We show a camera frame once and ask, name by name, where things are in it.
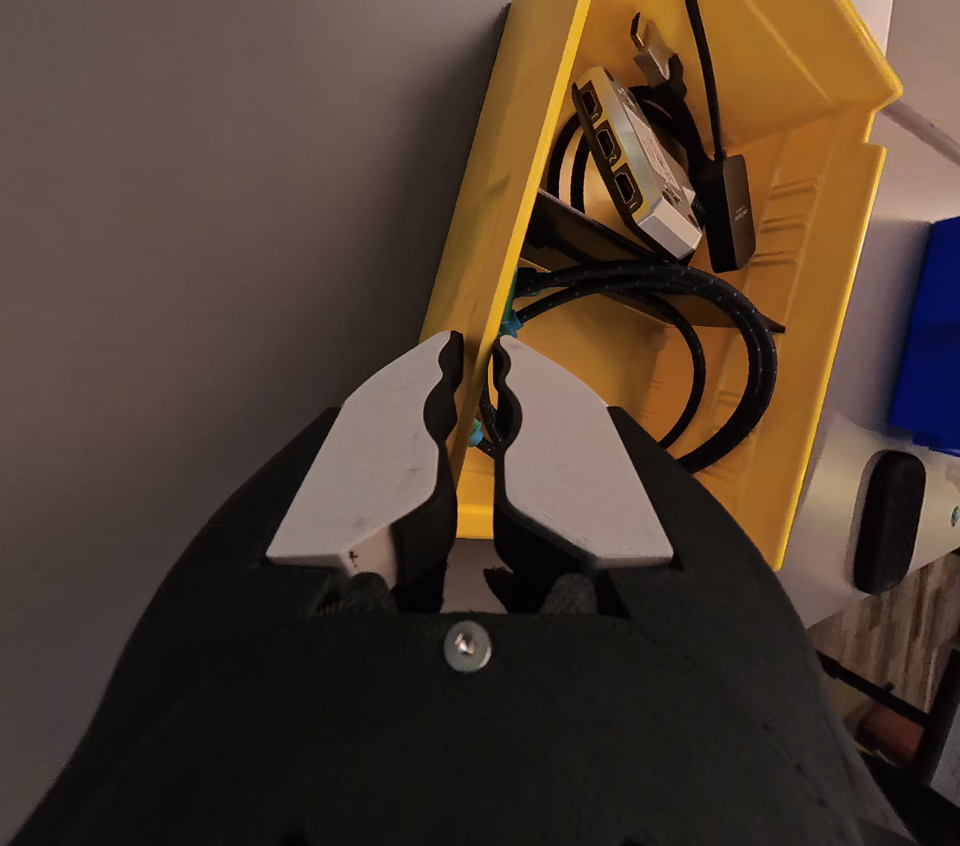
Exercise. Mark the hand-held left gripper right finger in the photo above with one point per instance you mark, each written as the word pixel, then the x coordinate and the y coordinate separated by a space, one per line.
pixel 574 471

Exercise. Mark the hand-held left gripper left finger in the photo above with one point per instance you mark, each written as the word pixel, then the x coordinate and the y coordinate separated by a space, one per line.
pixel 375 463

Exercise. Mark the yellow plastic bin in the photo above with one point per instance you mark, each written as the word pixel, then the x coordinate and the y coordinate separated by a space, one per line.
pixel 795 36

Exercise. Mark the blue plastic bin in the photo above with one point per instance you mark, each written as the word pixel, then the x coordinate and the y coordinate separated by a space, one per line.
pixel 930 336

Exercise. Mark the black bin divider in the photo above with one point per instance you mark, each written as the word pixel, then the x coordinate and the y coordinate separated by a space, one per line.
pixel 577 231

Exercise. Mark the black metal frame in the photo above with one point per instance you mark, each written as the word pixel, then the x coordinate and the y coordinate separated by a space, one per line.
pixel 937 733

